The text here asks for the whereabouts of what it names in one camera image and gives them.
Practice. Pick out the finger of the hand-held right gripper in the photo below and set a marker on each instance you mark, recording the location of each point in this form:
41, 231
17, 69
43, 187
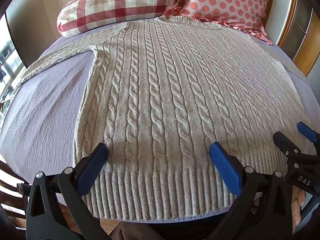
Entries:
306, 131
287, 150

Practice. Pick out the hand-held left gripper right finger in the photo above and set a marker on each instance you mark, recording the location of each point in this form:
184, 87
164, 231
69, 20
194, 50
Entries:
225, 166

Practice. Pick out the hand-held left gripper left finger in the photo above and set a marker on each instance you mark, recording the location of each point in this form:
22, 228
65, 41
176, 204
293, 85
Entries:
93, 165

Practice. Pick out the person's right hand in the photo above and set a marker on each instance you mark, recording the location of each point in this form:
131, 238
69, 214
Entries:
298, 205

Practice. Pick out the lavender bed sheet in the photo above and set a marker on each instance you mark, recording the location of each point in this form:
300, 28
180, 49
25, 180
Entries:
47, 110

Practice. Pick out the wooden framed cabinet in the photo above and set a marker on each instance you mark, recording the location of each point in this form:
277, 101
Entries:
300, 30

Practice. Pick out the window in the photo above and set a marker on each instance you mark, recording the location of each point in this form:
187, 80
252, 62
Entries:
7, 62

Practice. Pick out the pink polka dot pillow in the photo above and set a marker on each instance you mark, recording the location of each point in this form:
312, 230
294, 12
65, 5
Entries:
225, 2

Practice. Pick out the red checked pillow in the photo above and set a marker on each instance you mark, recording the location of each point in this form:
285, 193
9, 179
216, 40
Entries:
112, 7

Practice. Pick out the dark wooden bed frame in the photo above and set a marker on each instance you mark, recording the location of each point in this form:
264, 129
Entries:
11, 195

